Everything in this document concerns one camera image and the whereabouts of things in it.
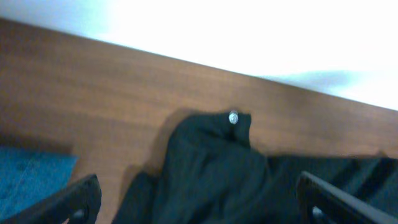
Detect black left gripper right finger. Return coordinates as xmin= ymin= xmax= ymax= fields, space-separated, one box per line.
xmin=296 ymin=172 xmax=397 ymax=224

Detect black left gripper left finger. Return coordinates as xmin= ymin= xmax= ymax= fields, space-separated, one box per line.
xmin=2 ymin=174 xmax=101 ymax=224

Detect dark green polo shirt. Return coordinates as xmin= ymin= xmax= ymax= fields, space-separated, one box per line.
xmin=113 ymin=111 xmax=397 ymax=224

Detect blue denim jeans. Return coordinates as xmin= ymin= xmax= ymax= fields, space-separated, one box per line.
xmin=1 ymin=146 xmax=78 ymax=220

